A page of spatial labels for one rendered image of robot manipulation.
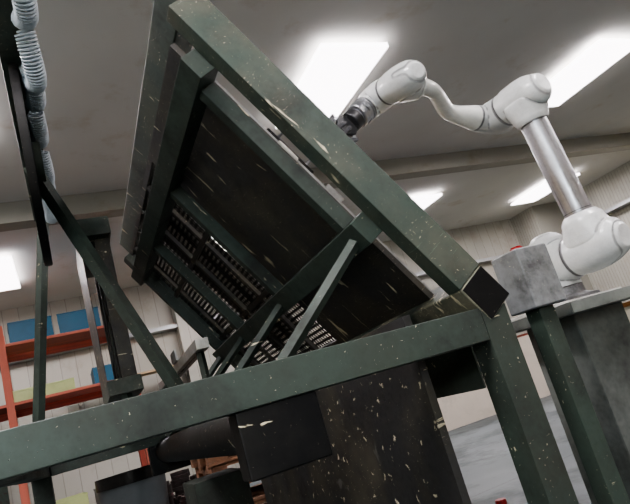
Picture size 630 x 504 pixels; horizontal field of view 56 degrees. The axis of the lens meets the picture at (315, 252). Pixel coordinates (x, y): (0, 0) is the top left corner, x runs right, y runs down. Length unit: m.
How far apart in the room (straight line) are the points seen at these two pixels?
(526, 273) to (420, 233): 0.35
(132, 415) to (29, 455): 0.20
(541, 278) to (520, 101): 0.78
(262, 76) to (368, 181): 0.41
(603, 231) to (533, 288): 0.51
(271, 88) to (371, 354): 0.76
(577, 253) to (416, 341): 0.92
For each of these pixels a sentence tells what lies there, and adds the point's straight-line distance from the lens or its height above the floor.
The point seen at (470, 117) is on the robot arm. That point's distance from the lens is 2.41.
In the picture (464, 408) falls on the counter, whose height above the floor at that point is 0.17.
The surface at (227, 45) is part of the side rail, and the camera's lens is 1.73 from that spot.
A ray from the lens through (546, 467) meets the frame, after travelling 1.73.
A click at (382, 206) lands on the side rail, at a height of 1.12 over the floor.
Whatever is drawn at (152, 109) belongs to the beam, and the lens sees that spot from 2.31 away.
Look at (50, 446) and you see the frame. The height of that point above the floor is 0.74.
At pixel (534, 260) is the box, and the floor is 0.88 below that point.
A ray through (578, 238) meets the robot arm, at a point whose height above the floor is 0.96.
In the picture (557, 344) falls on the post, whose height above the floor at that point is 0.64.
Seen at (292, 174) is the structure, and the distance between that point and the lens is 1.72.
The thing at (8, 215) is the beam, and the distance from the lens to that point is 6.30.
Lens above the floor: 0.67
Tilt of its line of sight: 14 degrees up
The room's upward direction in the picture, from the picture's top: 17 degrees counter-clockwise
